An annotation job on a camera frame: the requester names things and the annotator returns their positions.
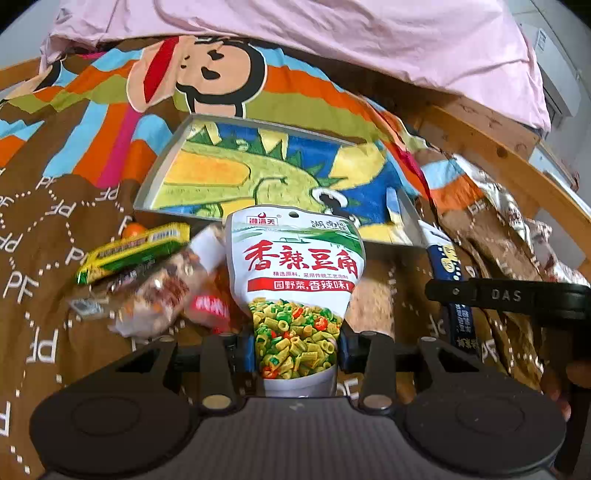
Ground green yellow snack bar packet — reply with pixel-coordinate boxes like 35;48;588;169
75;222;191;285

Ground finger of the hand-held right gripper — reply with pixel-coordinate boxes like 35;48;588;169
425;278;478;306

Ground white green bean snack pouch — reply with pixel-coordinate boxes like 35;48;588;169
225;205;366;398

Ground person's right hand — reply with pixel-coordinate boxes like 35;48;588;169
542;357;575;423

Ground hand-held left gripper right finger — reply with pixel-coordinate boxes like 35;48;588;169
337;330;481;411

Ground white appliance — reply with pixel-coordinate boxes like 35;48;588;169
512;18;583;134

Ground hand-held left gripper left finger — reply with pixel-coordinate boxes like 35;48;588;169
108;333;254;412

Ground dark blue snack packet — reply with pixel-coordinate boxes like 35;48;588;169
418;220;481;365

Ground clear dark snack packet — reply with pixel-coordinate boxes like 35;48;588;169
67;270;139;324

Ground silver foil snack packet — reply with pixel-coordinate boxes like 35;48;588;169
455;156;525;241
522;217;583;283

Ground dinosaur printed cloth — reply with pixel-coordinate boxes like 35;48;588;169
150;122;407;243

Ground clear nut snack packet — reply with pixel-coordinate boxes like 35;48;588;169
108;224;227;340

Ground grey metal tray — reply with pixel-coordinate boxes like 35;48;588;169
134;114;428;247

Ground pink quilt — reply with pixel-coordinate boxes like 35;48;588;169
39;0;552;132

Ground monkey printed blanket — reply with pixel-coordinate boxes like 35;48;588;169
0;37;573;480

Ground red snack packet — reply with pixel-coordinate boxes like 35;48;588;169
182;272;232;334

